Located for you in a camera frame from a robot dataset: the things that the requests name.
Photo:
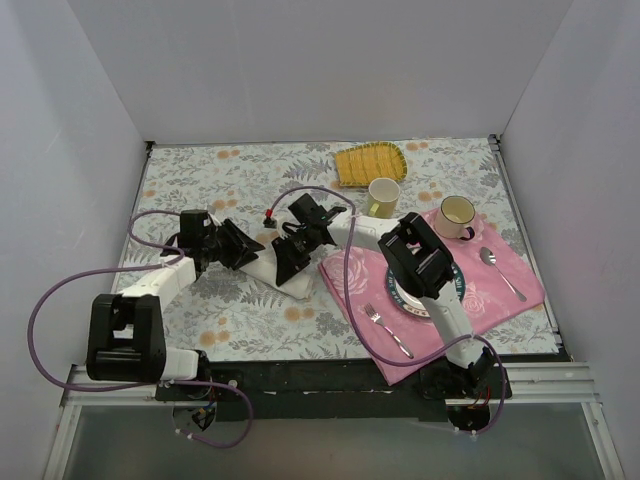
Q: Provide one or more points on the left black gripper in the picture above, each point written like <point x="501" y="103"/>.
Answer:
<point x="228" y="243"/>

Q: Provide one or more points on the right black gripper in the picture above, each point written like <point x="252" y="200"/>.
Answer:
<point x="295" y="245"/>

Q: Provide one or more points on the white cloth napkin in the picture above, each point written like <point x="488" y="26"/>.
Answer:
<point x="266" y="268"/>

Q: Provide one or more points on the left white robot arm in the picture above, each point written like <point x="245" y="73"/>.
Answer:
<point x="126" y="340"/>

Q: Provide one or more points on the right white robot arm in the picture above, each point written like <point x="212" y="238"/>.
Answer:
<point x="420" y="262"/>

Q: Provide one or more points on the floral tablecloth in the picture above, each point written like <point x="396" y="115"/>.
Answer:
<point x="233" y="317"/>

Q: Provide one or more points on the silver fork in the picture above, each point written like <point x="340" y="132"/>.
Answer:
<point x="377" y="319"/>

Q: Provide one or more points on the yellow-green mug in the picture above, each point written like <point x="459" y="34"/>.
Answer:
<point x="383" y="194"/>

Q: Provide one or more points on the yellow woven bamboo tray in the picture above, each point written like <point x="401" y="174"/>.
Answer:
<point x="358" y="166"/>

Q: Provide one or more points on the white plate blue rim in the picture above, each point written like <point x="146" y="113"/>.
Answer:
<point x="412" y="305"/>

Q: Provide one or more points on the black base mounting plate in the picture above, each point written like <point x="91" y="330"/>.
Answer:
<point x="351" y="389"/>

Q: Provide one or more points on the cream enamel mug dark rim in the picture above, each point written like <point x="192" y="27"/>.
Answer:
<point x="454" y="218"/>

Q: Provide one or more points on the silver spoon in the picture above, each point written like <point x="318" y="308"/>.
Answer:
<point x="489" y="258"/>

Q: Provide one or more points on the pink rose placemat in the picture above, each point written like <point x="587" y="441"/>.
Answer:
<point x="488" y="301"/>

